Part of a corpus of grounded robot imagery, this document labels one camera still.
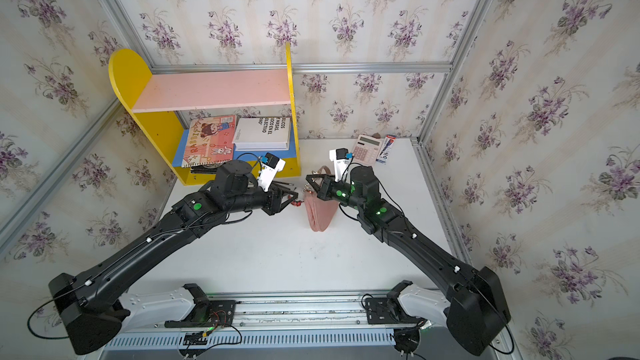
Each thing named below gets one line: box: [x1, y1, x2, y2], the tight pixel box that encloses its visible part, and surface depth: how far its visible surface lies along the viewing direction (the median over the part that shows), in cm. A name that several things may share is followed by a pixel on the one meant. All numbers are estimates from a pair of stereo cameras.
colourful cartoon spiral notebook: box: [181, 115, 236, 169], surface depth 101 cm
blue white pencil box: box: [375, 135, 397, 165], surface depth 117 cm
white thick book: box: [231, 116, 291, 151], surface depth 100 cm
